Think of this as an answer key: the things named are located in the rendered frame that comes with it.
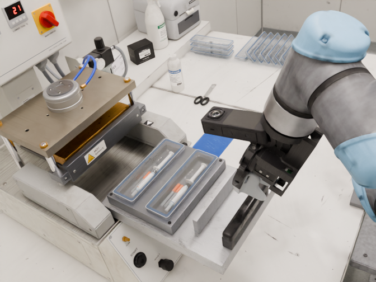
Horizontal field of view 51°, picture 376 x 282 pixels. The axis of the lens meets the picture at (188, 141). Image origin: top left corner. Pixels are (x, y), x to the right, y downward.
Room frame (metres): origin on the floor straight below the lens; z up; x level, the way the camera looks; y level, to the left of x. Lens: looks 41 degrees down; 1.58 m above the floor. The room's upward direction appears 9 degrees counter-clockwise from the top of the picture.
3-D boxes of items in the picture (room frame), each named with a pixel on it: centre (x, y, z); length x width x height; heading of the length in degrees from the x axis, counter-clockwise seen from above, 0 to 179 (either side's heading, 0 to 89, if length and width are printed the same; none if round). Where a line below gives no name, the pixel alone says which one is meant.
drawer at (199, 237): (0.55, 0.02, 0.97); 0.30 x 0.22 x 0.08; 50
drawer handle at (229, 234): (0.46, -0.09, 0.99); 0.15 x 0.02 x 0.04; 140
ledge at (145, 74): (1.49, 0.18, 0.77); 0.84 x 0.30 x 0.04; 143
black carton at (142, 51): (1.48, 0.13, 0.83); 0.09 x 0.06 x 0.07; 119
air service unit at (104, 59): (1.00, 0.21, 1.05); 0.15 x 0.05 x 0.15; 140
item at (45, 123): (0.79, 0.26, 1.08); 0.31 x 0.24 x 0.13; 140
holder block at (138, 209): (0.58, 0.06, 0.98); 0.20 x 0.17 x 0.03; 140
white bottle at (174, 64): (1.28, 0.00, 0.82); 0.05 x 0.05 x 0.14
